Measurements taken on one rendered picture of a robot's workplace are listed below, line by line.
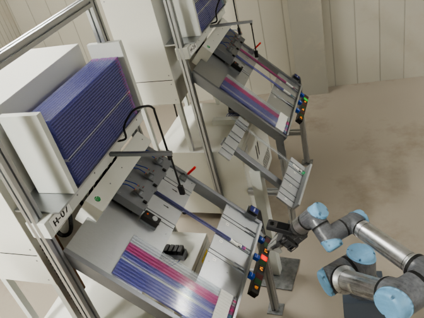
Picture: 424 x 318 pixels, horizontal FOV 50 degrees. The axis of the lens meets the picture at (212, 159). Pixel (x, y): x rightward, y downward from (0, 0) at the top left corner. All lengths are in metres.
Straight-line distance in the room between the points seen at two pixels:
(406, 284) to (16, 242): 1.38
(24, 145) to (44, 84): 0.33
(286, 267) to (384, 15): 2.69
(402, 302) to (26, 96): 1.46
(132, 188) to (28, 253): 0.47
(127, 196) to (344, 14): 3.29
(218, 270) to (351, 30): 3.25
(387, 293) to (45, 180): 1.21
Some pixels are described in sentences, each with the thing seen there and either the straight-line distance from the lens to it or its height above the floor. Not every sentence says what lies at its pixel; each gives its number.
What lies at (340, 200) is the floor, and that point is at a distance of 3.46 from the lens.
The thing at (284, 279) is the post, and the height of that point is 0.01.
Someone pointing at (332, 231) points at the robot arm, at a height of 0.95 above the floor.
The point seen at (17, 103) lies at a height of 1.68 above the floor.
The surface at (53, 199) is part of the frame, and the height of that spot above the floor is 1.39.
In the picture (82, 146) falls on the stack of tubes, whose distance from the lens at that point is 1.72.
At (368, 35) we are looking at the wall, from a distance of 4.79.
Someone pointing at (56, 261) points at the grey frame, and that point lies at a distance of 1.75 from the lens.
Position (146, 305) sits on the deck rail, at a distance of 1.80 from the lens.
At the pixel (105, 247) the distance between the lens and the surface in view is 1.83.
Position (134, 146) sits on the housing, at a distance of 2.07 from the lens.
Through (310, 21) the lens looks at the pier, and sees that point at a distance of 4.55.
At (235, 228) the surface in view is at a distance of 2.18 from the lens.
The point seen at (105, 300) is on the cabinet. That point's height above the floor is 0.62.
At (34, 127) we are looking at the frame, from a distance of 1.56.
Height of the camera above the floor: 2.26
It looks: 33 degrees down
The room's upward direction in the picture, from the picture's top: 15 degrees counter-clockwise
